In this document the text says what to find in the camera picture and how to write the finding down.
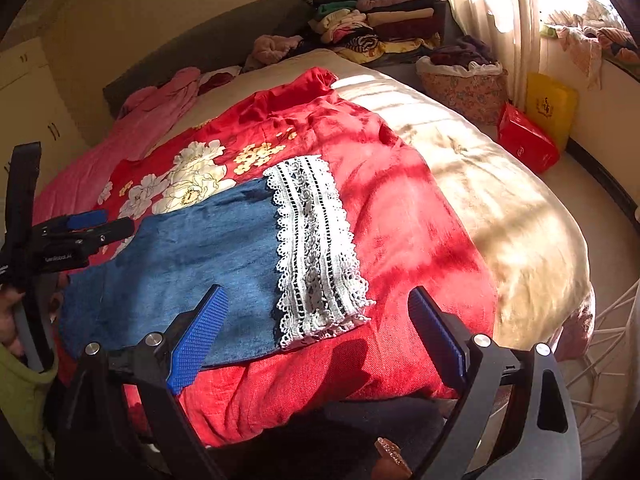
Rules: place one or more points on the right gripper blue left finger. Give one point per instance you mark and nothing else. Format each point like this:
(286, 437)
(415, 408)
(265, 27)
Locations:
(188, 354)

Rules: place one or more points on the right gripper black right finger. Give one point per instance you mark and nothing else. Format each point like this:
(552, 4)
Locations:
(444, 336)

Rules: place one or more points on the blue denim pants lace hem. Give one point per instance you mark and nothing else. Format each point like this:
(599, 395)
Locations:
(280, 246)

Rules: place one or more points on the person left hand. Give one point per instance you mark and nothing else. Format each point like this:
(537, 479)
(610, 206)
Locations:
(9, 298)

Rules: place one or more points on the beige bed sheet mattress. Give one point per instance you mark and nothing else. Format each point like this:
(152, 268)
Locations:
(532, 245)

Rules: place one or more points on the red floral bedspread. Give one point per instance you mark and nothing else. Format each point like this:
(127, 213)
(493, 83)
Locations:
(405, 235)

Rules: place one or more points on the green sleeve of person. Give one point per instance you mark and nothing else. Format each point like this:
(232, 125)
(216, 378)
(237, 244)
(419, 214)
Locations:
(23, 393)

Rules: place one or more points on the pink velvet quilt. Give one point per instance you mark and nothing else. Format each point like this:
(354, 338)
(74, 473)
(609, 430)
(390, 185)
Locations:
(145, 117)

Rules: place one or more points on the red gift bag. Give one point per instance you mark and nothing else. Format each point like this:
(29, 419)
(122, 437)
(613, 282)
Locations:
(526, 141)

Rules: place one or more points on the yellow paper bag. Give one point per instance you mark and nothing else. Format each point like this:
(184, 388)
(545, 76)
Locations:
(552, 106)

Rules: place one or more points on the floral laundry basket with clothes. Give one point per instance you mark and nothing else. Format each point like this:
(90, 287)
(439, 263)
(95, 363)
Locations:
(467, 78)

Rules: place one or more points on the dark grey headboard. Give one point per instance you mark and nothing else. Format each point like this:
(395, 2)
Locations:
(225, 40)

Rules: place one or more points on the pink crumpled garment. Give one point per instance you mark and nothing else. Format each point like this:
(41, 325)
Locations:
(268, 50)

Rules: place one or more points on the stack of folded clothes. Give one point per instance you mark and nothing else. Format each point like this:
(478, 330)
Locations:
(366, 31)

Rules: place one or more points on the clothes on window sill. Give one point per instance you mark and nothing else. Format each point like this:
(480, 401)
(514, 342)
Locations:
(596, 35)

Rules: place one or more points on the cream window curtain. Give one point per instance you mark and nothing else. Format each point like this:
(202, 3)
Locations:
(510, 28)

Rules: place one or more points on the cream wardrobe with handles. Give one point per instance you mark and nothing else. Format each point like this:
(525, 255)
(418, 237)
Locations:
(32, 110)

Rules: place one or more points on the white wire rack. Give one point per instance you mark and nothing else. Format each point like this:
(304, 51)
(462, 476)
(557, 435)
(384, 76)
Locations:
(598, 381)

